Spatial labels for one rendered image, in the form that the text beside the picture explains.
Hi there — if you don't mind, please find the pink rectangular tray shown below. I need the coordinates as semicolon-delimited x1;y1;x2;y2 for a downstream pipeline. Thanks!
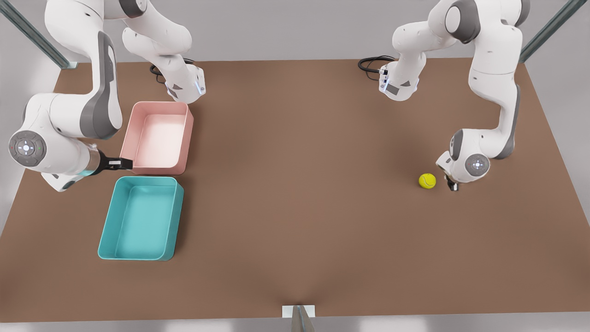
119;101;195;176

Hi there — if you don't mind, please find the teal rectangular tray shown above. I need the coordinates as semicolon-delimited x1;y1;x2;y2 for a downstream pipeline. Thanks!
97;176;184;261

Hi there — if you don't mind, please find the black cable loop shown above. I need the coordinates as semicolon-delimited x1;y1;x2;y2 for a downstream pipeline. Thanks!
150;58;195;84
358;55;398;82

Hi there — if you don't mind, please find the silver frame post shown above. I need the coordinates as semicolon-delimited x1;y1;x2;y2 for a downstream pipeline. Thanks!
519;0;588;63
282;305;316;332
0;0;78;70

